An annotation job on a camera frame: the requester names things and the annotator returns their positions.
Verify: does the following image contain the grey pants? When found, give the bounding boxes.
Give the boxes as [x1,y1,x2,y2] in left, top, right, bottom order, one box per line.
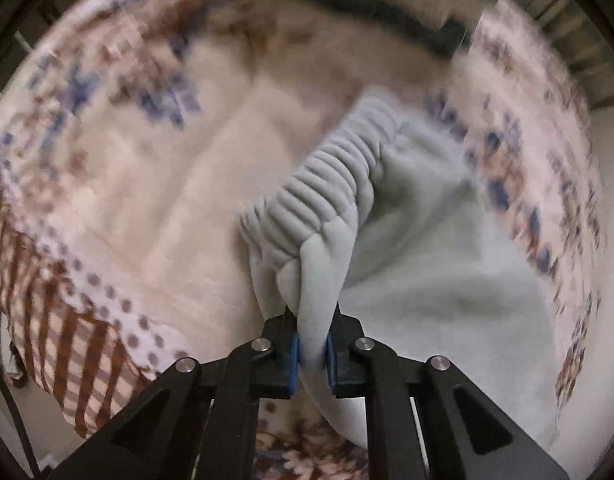
[238,87,562,453]

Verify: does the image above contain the wooden slatted frame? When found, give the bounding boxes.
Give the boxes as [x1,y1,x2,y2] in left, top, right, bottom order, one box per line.
[507,0,614,111]

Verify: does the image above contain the brown checked bed sheet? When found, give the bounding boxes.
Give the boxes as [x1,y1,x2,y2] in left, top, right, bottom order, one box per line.
[0,200,154,439]

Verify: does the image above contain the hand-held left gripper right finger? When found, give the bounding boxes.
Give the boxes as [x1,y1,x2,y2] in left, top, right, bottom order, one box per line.
[326,302,572,480]

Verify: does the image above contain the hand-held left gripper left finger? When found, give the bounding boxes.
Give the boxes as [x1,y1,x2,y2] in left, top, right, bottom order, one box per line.
[48,304,301,480]

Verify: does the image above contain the floral printed blanket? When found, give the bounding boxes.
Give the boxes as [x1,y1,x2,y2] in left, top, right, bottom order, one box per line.
[0,0,608,480]

